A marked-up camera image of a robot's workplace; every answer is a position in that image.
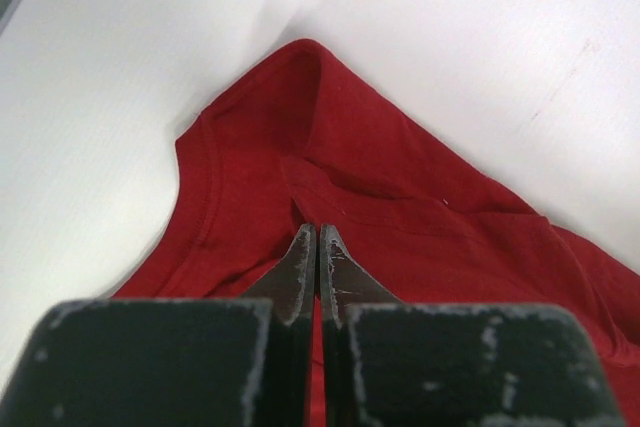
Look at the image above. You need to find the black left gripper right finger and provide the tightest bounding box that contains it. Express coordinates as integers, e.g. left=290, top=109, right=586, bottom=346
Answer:
left=318, top=224, right=625, bottom=426

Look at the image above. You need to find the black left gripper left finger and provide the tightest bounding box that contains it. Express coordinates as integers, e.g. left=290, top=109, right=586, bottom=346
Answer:
left=1, top=224, right=316, bottom=426

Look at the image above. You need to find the dark red t-shirt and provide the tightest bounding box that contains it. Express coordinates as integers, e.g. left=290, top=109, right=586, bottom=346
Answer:
left=118, top=40, right=639, bottom=426

